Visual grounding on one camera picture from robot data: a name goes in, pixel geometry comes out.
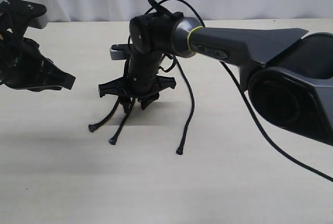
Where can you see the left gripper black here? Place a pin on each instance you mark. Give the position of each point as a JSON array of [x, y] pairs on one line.
[[24, 67]]

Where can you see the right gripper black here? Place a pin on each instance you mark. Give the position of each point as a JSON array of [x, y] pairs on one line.
[[139, 80]]

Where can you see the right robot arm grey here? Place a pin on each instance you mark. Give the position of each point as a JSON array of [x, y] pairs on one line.
[[287, 73]]

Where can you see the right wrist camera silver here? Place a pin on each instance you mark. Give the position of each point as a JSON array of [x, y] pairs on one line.
[[119, 52]]

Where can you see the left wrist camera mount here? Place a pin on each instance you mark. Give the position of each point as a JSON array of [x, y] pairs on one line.
[[18, 15]]

